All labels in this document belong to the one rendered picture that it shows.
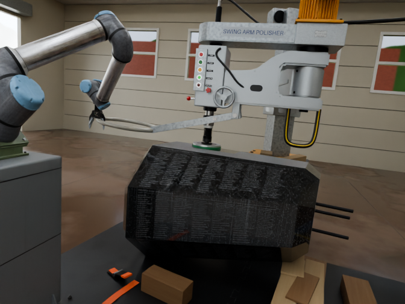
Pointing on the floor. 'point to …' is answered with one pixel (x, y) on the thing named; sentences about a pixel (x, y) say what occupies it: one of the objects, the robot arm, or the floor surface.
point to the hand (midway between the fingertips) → (96, 128)
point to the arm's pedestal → (31, 229)
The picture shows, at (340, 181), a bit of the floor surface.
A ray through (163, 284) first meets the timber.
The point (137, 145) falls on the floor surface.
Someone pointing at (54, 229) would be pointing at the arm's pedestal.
